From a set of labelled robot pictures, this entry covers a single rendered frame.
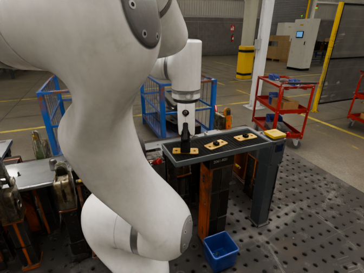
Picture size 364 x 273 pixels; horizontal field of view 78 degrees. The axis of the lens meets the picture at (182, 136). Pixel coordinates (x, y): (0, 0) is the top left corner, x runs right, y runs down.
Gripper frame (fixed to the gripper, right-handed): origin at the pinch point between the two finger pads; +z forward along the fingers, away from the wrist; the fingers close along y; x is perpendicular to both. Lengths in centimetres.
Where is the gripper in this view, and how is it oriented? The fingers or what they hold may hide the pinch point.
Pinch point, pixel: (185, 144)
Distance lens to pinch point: 73.4
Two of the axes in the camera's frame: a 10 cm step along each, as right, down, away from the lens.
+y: 0.3, -4.2, 9.1
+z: 0.0, 9.1, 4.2
